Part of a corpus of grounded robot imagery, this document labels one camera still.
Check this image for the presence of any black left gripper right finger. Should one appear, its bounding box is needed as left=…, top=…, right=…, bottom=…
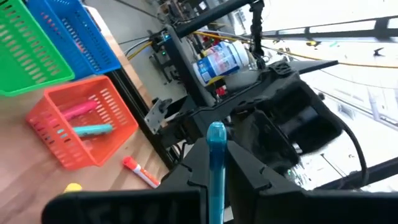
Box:
left=226, top=140, right=307, bottom=224

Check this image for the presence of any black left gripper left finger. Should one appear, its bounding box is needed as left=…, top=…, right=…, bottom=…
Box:
left=160, top=138, right=210, bottom=224

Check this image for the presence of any blue translucent pen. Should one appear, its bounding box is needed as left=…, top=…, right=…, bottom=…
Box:
left=206, top=121, right=228, bottom=224

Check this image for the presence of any teal highlighter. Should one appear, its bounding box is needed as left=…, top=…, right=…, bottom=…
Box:
left=57, top=123, right=114, bottom=138

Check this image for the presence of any yellow Sharpie highlighter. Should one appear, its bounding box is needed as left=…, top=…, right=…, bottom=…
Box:
left=63, top=182, right=83, bottom=194

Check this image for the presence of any pink highlighter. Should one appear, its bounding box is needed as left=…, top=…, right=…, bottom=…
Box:
left=60, top=100, right=100, bottom=121

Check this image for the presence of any orange Expo marker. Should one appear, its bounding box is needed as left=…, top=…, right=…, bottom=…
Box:
left=122, top=156, right=161, bottom=189

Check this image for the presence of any orange plastic basket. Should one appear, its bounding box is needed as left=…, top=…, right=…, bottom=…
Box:
left=25, top=75, right=139, bottom=171

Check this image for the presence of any blue white wipes canister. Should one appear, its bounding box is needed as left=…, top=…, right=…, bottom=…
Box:
left=192, top=40, right=250, bottom=87

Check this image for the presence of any black power supply box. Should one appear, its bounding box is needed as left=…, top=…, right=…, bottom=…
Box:
left=148, top=29, right=180, bottom=83

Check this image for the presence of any black cart pole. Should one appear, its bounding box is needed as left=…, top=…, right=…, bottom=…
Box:
left=175, top=0, right=265, bottom=39

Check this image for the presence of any blue plastic basket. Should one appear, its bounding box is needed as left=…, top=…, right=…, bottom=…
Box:
left=25, top=0, right=122, bottom=80

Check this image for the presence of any green plastic basket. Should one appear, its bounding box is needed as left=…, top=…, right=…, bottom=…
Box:
left=0, top=0, right=76, bottom=97

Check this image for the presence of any grey metal corner bracket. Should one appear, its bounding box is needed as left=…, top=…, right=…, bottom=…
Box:
left=144, top=98, right=173, bottom=135

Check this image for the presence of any black aluminium table frame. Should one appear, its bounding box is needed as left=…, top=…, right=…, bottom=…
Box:
left=107, top=67, right=177, bottom=170

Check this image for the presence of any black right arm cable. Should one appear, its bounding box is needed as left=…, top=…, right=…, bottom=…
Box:
left=337, top=119, right=370, bottom=189

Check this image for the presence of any yellow cable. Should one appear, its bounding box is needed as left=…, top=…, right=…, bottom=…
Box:
left=126, top=30, right=398, bottom=70

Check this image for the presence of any black overhead frame beam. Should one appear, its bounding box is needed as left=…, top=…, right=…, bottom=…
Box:
left=262, top=15, right=398, bottom=43

